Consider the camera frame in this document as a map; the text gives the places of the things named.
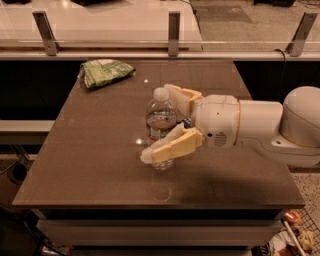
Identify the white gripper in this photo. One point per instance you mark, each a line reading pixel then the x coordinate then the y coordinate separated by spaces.
pixel 217 120

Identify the clear plastic water bottle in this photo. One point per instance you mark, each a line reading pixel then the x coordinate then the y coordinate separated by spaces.
pixel 161 115

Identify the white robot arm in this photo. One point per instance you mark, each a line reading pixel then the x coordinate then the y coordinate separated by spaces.
pixel 286 132

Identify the green jalapeno chip bag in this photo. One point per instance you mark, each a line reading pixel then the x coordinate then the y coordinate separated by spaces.
pixel 100 72

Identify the blue snack bar wrapper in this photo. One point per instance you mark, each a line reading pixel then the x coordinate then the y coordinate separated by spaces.
pixel 187 122

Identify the middle metal railing bracket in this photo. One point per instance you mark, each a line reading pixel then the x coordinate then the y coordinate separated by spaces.
pixel 173 33

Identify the metal railing bracket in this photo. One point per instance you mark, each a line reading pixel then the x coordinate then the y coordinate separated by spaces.
pixel 51 46
pixel 296 46
pixel 173 33

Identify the right metal railing bracket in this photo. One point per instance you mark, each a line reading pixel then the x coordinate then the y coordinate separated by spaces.
pixel 296 46

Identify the left metal railing bracket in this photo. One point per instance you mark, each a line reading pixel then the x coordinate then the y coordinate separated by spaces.
pixel 51 46

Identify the wire basket with items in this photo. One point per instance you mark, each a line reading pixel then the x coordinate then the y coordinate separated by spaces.
pixel 299 236

